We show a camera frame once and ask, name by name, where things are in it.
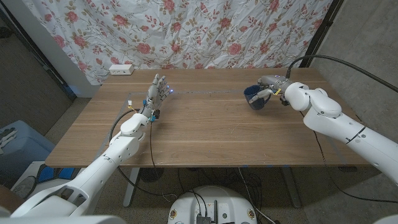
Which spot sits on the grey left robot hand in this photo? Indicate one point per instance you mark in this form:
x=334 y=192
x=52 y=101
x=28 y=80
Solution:
x=153 y=95

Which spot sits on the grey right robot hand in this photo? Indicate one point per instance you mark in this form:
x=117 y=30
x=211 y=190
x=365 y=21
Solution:
x=275 y=83

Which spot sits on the dark blue ceramic mug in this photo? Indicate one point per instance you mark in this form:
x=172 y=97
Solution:
x=252 y=91

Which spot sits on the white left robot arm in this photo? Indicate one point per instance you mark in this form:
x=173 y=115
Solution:
x=118 y=152

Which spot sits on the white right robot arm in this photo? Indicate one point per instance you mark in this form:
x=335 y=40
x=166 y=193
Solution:
x=326 y=109

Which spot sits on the white power strip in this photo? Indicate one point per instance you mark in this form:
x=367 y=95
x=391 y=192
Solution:
x=121 y=69

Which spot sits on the black backdrop stand pole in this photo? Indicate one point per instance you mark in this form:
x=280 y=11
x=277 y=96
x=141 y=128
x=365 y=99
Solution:
x=320 y=31

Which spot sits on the floral print backdrop cloth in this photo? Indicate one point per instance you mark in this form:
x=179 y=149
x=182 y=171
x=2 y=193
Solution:
x=186 y=31

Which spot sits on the black round floor object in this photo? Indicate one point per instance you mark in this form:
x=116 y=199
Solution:
x=150 y=174

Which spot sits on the white table leg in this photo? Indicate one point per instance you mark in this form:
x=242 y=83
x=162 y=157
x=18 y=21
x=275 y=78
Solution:
x=130 y=189

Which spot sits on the grey table leg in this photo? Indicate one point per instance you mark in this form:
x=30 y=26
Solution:
x=292 y=189

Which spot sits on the white robot torso base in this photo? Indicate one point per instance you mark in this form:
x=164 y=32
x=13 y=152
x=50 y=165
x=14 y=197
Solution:
x=224 y=202

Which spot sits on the white tray with blue pads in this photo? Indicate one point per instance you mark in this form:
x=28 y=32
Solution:
x=46 y=174

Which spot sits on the blue storage box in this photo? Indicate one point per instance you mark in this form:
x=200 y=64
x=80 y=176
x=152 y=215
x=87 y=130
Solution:
x=28 y=149

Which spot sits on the white plastic parts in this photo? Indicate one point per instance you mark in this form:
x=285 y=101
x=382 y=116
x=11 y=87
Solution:
x=7 y=138

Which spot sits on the grey oval shoe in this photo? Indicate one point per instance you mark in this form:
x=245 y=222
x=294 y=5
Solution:
x=24 y=187

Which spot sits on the brown blurry object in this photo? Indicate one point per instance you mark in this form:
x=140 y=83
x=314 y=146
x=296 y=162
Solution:
x=7 y=199

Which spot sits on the black wall frame strip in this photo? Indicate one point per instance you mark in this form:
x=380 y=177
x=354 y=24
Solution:
x=37 y=53

